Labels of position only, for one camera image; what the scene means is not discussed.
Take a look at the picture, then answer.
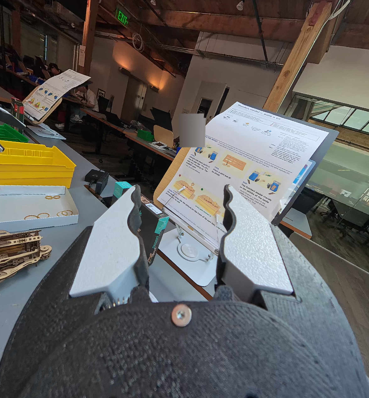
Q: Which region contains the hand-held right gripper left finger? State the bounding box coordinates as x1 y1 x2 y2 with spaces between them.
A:
69 185 150 304

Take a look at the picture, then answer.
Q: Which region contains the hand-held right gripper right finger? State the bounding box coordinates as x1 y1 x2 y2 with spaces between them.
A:
214 185 294 303

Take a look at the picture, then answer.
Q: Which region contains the black model kit box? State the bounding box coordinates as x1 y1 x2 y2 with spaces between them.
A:
111 181 170 267

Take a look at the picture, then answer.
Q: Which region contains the wooden model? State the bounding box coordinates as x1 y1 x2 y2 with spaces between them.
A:
0 229 52 290

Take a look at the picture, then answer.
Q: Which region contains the wooden document stand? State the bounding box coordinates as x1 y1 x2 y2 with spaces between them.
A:
22 81 67 140
153 118 340 287

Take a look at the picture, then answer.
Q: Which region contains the black power adapter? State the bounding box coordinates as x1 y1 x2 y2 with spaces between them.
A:
85 169 110 194

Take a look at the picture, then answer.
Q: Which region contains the instruction sheet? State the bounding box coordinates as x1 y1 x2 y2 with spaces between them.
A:
23 69 92 120
159 101 330 231

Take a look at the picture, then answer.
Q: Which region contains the white cardboard tray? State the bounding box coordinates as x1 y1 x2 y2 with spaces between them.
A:
0 185 79 233

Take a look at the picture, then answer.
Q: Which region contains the yellow plastic bin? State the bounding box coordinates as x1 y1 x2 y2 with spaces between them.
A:
0 140 77 194

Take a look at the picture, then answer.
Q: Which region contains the green kit box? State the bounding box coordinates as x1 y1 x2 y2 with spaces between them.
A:
10 97 25 125

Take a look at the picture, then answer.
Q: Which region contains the green exit sign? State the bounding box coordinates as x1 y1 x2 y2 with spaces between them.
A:
115 7 129 28

